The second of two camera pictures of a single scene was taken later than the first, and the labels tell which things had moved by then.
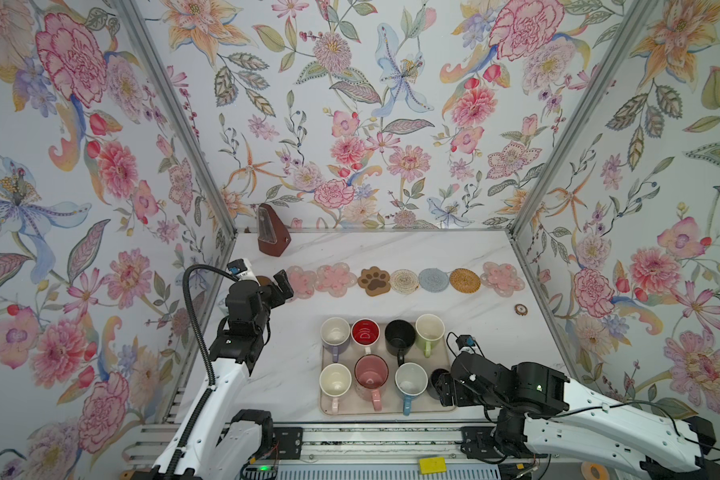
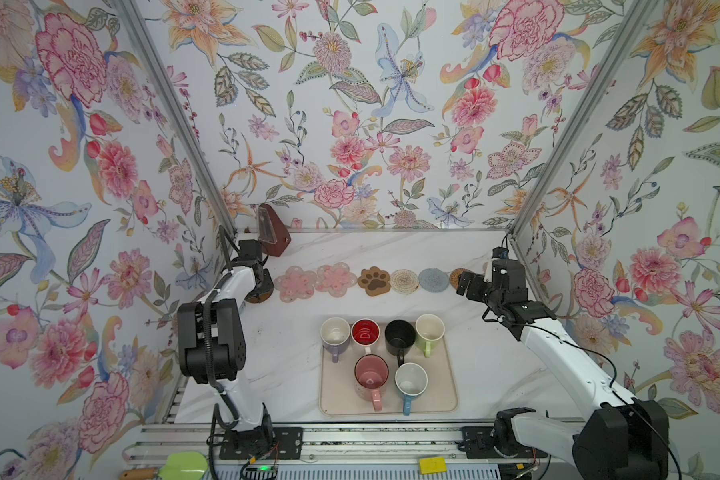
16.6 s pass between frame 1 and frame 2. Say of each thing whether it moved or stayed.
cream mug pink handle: moved
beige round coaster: stayed
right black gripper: moved
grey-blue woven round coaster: stayed
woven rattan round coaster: stayed
